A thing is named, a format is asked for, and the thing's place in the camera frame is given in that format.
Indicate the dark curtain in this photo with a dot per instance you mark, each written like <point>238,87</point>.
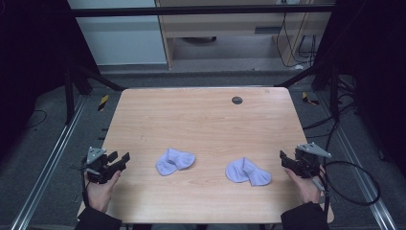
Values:
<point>32,64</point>
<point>376,64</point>

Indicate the black yellow hazard tape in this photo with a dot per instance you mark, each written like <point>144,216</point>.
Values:
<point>309,99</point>
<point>103,103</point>

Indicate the person's right hand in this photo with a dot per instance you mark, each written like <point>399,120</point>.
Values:
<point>303,188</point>

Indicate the black horizontal frame bar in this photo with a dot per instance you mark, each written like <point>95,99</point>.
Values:
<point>191,11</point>

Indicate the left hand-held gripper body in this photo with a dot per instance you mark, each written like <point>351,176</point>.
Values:
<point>95,166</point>

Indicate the white cabinet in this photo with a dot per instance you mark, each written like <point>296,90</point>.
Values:
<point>121,38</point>

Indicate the light purple sock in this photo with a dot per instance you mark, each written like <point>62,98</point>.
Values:
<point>175,161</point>
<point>247,172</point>

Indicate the light wooden desk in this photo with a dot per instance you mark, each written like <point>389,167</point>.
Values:
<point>223,24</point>

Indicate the aluminium floor rail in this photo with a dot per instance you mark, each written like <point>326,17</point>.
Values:
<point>360,179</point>
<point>48,163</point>

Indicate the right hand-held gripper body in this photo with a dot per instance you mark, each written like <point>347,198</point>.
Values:
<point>307,163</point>

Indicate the person's left hand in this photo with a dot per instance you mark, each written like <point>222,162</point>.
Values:
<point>101,191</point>

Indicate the black frame post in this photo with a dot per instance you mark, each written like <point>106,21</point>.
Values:
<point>69,99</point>
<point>334,96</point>

